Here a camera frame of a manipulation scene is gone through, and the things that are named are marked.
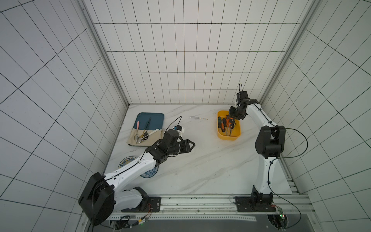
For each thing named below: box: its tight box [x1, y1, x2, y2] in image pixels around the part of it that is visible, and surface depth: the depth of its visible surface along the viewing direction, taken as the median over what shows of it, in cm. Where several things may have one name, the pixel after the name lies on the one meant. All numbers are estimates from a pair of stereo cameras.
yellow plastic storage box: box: [216, 110, 242, 141], surface depth 102 cm
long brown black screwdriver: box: [228, 117, 236, 137], surface depth 105 cm
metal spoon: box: [136, 129, 146, 145], surface depth 99 cm
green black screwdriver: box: [217, 116, 222, 130], surface depth 108 cm
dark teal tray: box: [133, 112, 165, 131], surface depth 112 cm
